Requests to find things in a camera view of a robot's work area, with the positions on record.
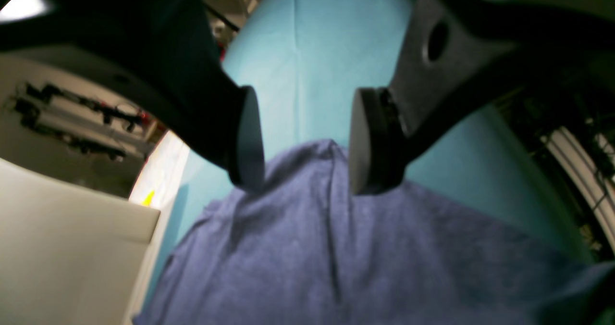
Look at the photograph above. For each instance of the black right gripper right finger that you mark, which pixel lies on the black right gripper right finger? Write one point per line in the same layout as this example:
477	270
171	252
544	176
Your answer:
459	55

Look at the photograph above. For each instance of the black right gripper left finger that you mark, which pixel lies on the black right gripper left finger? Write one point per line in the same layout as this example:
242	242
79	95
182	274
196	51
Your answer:
159	54

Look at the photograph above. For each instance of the blue-grey heathered T-shirt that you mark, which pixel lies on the blue-grey heathered T-shirt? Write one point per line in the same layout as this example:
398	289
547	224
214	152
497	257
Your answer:
306	251

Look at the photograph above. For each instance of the teal table cloth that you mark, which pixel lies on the teal table cloth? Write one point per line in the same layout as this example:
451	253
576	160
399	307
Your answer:
306	57

